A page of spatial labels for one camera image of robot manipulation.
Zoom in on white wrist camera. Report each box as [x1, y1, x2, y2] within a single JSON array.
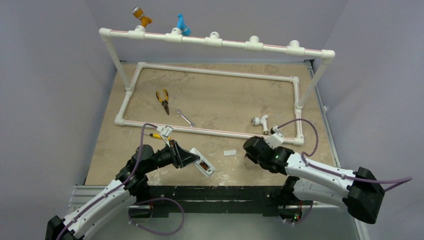
[[264, 125, 285, 149], [156, 125, 174, 147]]

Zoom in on blue hose nozzle fitting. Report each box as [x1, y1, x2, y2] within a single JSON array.
[[176, 13, 192, 37]]

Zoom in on yellow handled pliers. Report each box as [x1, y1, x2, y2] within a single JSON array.
[[155, 88, 170, 116]]

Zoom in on aluminium extrusion rail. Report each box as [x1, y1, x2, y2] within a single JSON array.
[[67, 184, 363, 210]]

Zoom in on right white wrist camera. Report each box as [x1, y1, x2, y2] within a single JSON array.
[[264, 125, 285, 149]]

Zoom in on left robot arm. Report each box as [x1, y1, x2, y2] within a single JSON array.
[[45, 140, 202, 240]]

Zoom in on white PVC tap fitting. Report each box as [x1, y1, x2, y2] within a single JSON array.
[[251, 114, 269, 135]]

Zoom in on yellow handled screwdriver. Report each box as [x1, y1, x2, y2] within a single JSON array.
[[143, 133, 172, 141]]

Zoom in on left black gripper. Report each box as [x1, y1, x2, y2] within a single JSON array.
[[143, 139, 200, 174]]

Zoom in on silver open-end wrench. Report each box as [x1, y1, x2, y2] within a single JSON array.
[[176, 109, 196, 128]]

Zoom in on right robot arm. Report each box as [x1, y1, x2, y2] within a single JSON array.
[[243, 136, 386, 224]]

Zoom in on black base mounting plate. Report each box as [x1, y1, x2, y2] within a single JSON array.
[[127, 186, 312, 220]]

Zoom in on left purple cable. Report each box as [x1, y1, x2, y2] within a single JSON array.
[[55, 123, 186, 240]]

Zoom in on white remote control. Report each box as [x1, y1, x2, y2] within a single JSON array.
[[189, 147, 216, 178]]

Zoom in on white PVC pipe frame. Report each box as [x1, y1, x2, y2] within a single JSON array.
[[99, 25, 336, 146]]

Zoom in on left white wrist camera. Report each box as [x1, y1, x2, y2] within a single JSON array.
[[156, 125, 174, 147]]

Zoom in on orange hose nozzle fitting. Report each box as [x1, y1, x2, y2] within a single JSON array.
[[132, 7, 153, 28]]

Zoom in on white battery compartment cover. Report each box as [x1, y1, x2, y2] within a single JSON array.
[[223, 149, 237, 156]]

